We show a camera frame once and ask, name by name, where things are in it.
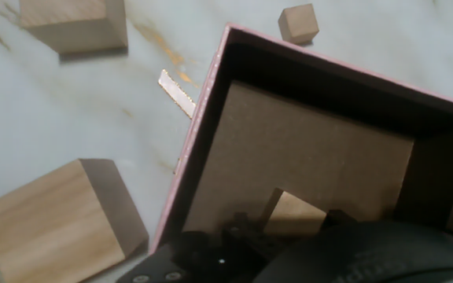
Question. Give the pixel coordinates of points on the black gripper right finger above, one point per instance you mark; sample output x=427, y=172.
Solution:
x=338, y=219

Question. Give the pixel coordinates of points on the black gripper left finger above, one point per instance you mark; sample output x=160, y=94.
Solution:
x=218, y=247

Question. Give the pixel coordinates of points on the small wooden block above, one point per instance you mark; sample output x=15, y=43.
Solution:
x=295, y=216

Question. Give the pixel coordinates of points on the pink gift box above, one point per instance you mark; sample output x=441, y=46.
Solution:
x=309, y=149

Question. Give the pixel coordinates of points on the large wooden cube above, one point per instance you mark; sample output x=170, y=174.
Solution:
x=53, y=228

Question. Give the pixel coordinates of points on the tiny wooden cube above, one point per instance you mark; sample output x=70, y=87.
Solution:
x=298, y=23

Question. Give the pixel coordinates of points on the medium wooden cube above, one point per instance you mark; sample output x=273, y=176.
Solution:
x=73, y=21

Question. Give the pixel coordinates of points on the marble pattern table mat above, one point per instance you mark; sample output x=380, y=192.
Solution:
x=73, y=110

